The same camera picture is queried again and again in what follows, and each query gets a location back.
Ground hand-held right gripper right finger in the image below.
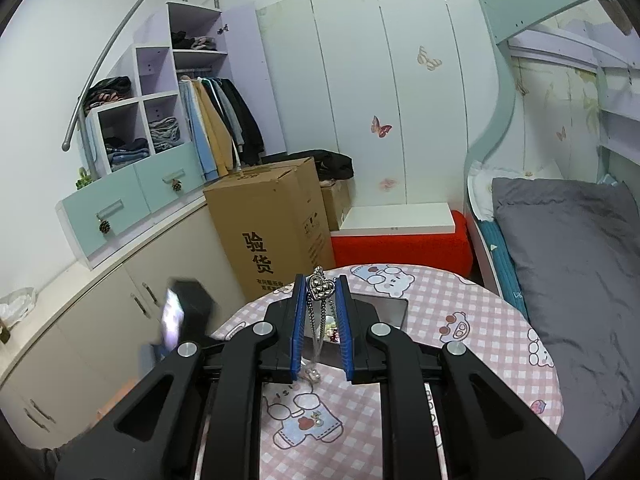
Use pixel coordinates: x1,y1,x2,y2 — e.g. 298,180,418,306
336,274,586,480

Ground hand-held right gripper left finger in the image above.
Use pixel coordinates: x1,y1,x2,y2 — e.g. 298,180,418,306
54,274,308,480

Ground grey metal tin box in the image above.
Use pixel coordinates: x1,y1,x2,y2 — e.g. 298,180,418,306
300,292,410,368

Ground silver heart necklace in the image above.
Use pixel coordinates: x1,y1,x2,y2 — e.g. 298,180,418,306
306,266,337,386

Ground person's left forearm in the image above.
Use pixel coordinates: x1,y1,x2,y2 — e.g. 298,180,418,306
22,435,101,480

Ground red fuzzy storage bench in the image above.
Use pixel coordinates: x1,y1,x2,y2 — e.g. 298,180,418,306
330,210,475,278

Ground beige low cabinet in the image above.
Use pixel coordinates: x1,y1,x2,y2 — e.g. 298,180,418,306
0,200,251,448

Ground large cardboard box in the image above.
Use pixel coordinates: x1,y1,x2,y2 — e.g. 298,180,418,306
202,156,337,301

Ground white board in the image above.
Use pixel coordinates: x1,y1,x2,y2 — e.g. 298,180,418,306
331,202,456,235

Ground small cardboard box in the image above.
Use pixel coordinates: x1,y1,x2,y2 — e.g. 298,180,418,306
320,180,353,233

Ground teal drawer cabinet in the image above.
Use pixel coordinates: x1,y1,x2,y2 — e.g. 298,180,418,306
55,142,211,271

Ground pink checked tablecloth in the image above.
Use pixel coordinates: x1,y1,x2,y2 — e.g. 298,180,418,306
209,263,566,480

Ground folded blue jeans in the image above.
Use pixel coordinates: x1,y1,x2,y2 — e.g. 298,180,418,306
103,136,151,171

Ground black bag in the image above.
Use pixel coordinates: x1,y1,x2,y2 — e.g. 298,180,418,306
260,149,355,183

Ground teal mattress cover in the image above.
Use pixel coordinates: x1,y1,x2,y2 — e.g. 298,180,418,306
480,220,528,316

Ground white plastic bag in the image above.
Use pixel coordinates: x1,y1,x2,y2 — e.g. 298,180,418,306
0,287,37,323

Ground folded grey clothes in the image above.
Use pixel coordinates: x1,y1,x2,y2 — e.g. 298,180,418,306
147,116,182,153

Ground row of hanging clothes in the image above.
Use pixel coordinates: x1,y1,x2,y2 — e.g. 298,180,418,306
177,75,266,181

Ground pile of dark clothes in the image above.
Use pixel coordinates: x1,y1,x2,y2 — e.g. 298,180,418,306
82,76,133,113

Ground grey blanket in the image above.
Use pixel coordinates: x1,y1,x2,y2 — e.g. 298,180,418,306
491,176,640,476

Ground lilac stair shelf cabinet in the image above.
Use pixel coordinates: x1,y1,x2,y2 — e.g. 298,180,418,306
82,1,288,181

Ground dark folded clothes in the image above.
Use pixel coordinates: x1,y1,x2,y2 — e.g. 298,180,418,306
171,31,218,52

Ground white wardrobe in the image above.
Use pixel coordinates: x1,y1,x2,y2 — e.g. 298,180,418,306
255,0,506,208

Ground cream butterfly sticker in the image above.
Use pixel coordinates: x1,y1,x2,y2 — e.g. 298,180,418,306
417,46,443,72

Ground staircase shelf with clothes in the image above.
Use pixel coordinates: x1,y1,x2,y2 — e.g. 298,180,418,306
61,0,223,181

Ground floral bed wall panel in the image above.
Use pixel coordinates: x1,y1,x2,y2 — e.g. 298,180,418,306
515,55,601,181

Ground lilac wall shelves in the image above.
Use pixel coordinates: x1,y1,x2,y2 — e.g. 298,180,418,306
597,67,640,186

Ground teal bunk bed frame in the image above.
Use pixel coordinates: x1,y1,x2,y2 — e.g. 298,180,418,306
462,0,640,291

